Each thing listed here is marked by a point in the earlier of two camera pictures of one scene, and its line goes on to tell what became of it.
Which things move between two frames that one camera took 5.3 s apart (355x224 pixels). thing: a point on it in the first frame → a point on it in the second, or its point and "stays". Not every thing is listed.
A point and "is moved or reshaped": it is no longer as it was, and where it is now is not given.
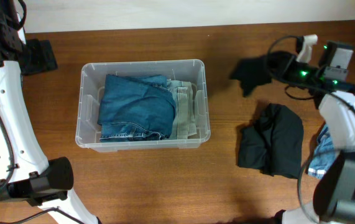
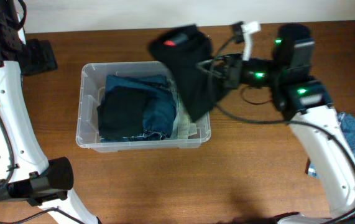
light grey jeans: [183, 124] stays
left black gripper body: [36, 60] stays
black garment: [251, 73] is moved or reshaped
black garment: [273, 143] → [120, 112]
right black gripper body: [289, 68] → [234, 80]
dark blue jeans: [135, 107] stays
